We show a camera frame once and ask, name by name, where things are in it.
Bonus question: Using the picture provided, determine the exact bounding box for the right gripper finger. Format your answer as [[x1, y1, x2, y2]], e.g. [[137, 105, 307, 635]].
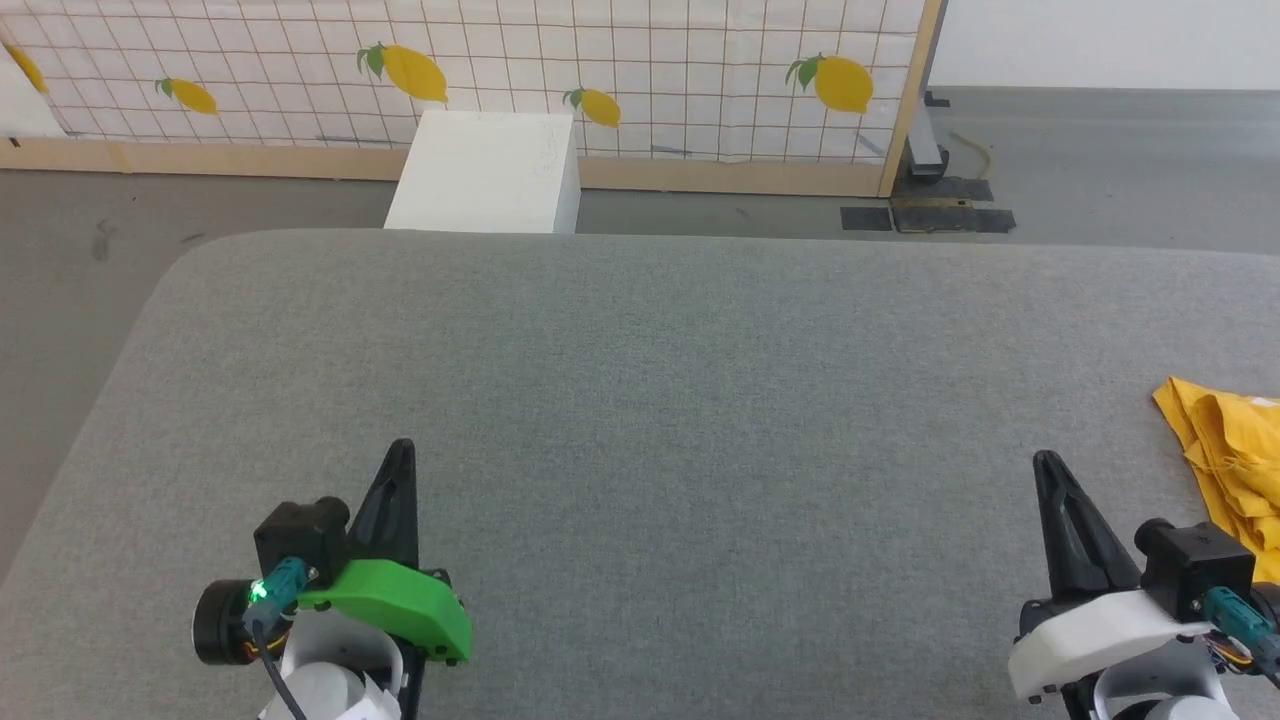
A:
[[1032, 449, 1142, 603]]

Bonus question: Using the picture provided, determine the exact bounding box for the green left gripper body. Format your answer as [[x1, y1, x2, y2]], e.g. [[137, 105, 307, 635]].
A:
[[298, 560, 473, 664]]

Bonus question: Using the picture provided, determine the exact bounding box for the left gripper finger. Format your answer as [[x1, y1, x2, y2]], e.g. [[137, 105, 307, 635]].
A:
[[348, 438, 421, 571]]

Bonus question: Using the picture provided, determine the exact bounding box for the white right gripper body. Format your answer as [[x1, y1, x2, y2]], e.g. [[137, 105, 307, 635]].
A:
[[1008, 588, 1216, 701]]

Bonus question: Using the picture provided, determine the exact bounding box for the yellow t-shirt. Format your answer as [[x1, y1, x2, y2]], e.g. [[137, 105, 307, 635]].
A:
[[1152, 377, 1280, 584]]

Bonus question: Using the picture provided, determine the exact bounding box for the grey fabric sofa cushion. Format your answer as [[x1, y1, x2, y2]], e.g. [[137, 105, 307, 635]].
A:
[[0, 228, 1280, 720]]

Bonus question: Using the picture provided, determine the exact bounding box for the large black floor tape patch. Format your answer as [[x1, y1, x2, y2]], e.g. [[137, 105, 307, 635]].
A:
[[893, 200, 1017, 234]]

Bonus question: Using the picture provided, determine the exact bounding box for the white box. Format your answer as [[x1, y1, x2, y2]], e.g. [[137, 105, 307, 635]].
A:
[[384, 110, 581, 235]]

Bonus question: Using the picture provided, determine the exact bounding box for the dark floor plate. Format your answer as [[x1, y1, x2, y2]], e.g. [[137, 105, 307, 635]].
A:
[[893, 178, 995, 201]]

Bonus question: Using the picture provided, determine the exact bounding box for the grey metal partition foot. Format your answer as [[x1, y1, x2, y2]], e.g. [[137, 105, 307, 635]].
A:
[[905, 90, 951, 184]]

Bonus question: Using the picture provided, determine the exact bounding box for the lemon print partition screen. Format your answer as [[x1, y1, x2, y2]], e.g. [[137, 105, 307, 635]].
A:
[[0, 0, 946, 198]]

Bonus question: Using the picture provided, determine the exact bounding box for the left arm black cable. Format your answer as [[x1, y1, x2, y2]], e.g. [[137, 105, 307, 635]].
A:
[[248, 560, 311, 720]]

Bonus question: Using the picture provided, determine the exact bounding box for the thin olive floor cord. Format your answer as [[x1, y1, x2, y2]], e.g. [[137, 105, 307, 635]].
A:
[[950, 130, 994, 181]]

